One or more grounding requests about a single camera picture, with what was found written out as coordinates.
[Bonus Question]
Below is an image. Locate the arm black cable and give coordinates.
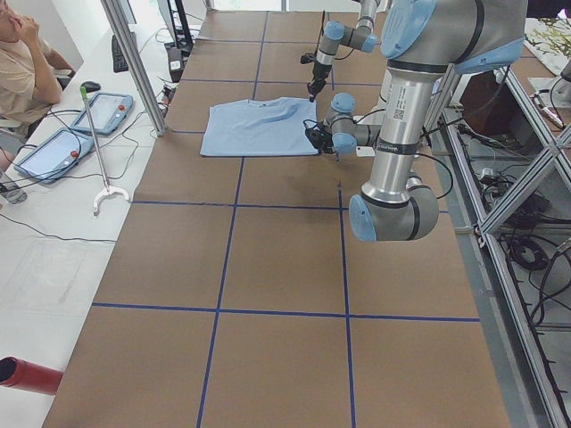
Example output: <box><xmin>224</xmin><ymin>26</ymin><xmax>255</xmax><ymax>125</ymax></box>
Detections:
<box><xmin>302</xmin><ymin>108</ymin><xmax>454</xmax><ymax>200</ymax></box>

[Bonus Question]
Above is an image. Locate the black computer mouse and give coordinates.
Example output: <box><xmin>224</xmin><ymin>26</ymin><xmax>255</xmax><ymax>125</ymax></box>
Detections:
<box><xmin>80</xmin><ymin>80</ymin><xmax>101</xmax><ymax>94</ymax></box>

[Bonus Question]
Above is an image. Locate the aluminium frame post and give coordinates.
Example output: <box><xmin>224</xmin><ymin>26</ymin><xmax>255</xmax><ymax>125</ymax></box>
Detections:
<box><xmin>101</xmin><ymin>0</ymin><xmax>167</xmax><ymax>136</ymax></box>

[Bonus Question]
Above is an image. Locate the light blue t-shirt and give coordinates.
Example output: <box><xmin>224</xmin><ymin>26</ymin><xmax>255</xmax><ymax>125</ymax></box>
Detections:
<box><xmin>200</xmin><ymin>97</ymin><xmax>318</xmax><ymax>157</ymax></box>

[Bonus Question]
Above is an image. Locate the teach pendant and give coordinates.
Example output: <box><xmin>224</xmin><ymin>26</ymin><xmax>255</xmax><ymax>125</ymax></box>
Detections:
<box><xmin>86</xmin><ymin>92</ymin><xmax>134</xmax><ymax>136</ymax></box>
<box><xmin>14</xmin><ymin>128</ymin><xmax>94</xmax><ymax>183</ymax></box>

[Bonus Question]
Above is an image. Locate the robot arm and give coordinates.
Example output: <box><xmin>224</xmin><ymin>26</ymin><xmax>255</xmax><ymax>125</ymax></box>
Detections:
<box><xmin>300</xmin><ymin>0</ymin><xmax>393</xmax><ymax>102</ymax></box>
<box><xmin>302</xmin><ymin>0</ymin><xmax>528</xmax><ymax>242</ymax></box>

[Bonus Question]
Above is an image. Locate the seated person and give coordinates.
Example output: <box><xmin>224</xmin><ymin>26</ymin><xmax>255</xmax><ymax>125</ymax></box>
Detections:
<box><xmin>0</xmin><ymin>0</ymin><xmax>78</xmax><ymax>135</ymax></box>

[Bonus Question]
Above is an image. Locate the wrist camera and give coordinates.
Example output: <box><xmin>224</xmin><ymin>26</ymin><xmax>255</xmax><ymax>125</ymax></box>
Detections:
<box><xmin>300</xmin><ymin>53</ymin><xmax>316</xmax><ymax>64</ymax></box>

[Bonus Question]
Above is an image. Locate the aluminium side frame rail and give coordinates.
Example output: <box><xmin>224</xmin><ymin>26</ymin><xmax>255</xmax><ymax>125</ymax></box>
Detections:
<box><xmin>437</xmin><ymin>57</ymin><xmax>570</xmax><ymax>427</ymax></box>

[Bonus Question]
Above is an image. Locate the clear water bottle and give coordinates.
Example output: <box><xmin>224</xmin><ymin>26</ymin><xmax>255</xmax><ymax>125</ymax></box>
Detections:
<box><xmin>1</xmin><ymin>171</ymin><xmax>28</xmax><ymax>205</ymax></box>

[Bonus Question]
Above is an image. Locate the green white reacher grabber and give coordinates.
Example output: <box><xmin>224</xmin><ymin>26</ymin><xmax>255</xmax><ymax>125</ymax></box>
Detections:
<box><xmin>79</xmin><ymin>86</ymin><xmax>130</xmax><ymax>217</ymax></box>

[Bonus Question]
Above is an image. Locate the red cylinder bottle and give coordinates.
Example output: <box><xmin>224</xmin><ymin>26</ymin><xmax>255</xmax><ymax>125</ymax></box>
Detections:
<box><xmin>1</xmin><ymin>357</ymin><xmax>63</xmax><ymax>396</ymax></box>

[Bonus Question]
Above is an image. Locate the black keyboard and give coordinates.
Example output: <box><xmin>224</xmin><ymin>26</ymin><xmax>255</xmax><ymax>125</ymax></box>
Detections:
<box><xmin>111</xmin><ymin>35</ymin><xmax>128</xmax><ymax>73</ymax></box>

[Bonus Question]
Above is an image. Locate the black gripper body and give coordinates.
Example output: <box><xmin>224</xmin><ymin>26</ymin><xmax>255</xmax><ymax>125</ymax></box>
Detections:
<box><xmin>305</xmin><ymin>127</ymin><xmax>335</xmax><ymax>154</ymax></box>
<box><xmin>307</xmin><ymin>62</ymin><xmax>331</xmax><ymax>101</ymax></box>

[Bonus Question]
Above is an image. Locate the far teach pendant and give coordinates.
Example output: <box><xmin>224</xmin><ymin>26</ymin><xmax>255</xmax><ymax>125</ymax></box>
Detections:
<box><xmin>86</xmin><ymin>92</ymin><xmax>134</xmax><ymax>136</ymax></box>

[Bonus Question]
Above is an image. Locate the near teach pendant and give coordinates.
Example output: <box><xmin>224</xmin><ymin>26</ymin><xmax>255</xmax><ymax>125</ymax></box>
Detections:
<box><xmin>14</xmin><ymin>128</ymin><xmax>94</xmax><ymax>183</ymax></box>

